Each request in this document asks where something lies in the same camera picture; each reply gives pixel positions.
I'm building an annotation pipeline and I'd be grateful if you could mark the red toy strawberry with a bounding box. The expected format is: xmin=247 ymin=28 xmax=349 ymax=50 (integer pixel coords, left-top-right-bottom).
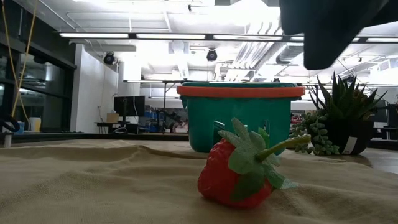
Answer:
xmin=197 ymin=117 xmax=312 ymax=209

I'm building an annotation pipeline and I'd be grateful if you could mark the white plastic post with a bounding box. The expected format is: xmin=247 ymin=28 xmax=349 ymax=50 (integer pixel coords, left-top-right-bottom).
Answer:
xmin=2 ymin=130 xmax=13 ymax=149

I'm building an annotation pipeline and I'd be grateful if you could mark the potted artificial succulent plant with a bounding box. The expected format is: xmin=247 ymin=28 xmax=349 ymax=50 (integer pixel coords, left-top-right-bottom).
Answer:
xmin=288 ymin=72 xmax=388 ymax=156

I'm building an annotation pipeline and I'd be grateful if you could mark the long LED light bar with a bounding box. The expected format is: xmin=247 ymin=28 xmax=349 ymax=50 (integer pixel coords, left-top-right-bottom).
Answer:
xmin=54 ymin=30 xmax=398 ymax=44

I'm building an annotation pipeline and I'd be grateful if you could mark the black computer monitor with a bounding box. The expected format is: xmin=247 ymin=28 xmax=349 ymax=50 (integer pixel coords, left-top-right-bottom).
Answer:
xmin=113 ymin=95 xmax=146 ymax=118

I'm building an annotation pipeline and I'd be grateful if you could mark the yellow cable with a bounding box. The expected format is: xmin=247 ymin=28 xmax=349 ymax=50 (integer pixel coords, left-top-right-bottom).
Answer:
xmin=0 ymin=0 xmax=39 ymax=124

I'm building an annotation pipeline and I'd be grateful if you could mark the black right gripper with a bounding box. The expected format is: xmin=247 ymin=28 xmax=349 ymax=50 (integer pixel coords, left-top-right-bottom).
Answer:
xmin=279 ymin=0 xmax=398 ymax=70

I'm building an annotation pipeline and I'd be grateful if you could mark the teal basket orange rim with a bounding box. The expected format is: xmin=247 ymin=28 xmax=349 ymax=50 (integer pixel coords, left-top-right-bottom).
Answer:
xmin=176 ymin=82 xmax=307 ymax=156

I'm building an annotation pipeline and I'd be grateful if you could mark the tan cloth mat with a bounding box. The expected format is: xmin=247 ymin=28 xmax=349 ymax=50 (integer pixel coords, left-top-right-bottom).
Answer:
xmin=0 ymin=139 xmax=398 ymax=224

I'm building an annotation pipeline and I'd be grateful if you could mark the white bucket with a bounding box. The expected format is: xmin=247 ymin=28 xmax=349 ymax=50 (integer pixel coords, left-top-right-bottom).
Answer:
xmin=29 ymin=116 xmax=42 ymax=133

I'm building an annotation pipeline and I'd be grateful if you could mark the black cable loop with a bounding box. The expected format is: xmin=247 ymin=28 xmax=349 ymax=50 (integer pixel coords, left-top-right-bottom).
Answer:
xmin=0 ymin=114 xmax=20 ymax=133

